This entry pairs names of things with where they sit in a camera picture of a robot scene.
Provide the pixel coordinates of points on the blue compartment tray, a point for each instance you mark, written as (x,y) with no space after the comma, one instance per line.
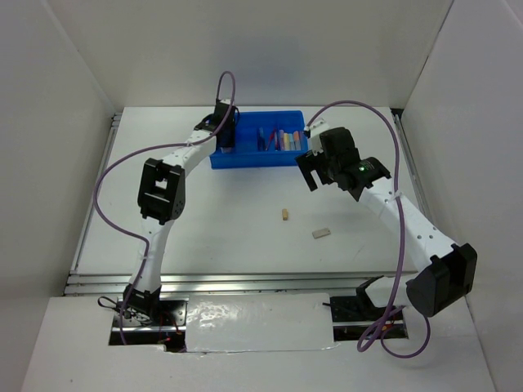
(245,152)

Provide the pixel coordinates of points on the red pen crossed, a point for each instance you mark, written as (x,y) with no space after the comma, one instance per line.
(271,138)

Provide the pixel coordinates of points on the white foil cover sheet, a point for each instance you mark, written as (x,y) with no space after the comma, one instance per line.
(258,323)

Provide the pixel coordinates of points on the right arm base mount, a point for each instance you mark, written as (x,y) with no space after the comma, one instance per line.
(350,318)

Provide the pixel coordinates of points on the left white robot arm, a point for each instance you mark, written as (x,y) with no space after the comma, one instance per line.
(162,199)

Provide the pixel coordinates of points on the aluminium frame rail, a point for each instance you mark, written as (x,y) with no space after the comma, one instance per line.
(114,284)

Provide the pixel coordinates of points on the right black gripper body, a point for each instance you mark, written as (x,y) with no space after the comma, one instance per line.
(328,165)

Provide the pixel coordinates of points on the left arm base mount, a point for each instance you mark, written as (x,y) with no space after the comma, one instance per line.
(167,328)

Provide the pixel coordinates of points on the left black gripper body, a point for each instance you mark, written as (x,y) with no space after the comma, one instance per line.
(230,131)

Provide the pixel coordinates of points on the blue pen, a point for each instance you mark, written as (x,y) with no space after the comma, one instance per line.
(261,143)

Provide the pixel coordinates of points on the yellow highlighter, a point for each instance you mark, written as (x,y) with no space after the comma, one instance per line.
(287,141)

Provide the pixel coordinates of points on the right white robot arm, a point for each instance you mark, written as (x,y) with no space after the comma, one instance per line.
(444,271)

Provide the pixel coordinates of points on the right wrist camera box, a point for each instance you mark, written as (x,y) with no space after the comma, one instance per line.
(313,133)

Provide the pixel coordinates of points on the purple highlighter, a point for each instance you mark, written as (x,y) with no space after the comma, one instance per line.
(283,142)

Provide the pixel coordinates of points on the grey white eraser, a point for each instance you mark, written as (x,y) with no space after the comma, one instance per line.
(320,233)

